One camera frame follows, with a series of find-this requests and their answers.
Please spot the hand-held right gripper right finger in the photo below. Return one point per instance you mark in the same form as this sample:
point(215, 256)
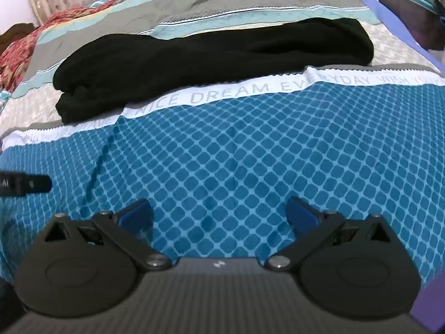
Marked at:
point(303, 214)

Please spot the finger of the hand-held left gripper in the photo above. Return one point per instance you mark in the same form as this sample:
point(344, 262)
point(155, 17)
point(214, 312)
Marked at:
point(27, 183)

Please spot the patterned blue bed sheet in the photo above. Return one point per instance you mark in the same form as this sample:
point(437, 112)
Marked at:
point(226, 153)

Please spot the black pants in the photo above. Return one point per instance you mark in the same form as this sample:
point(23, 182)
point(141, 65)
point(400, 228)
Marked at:
point(208, 55)

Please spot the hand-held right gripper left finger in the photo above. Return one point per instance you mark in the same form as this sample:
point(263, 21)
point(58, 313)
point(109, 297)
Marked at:
point(134, 213)

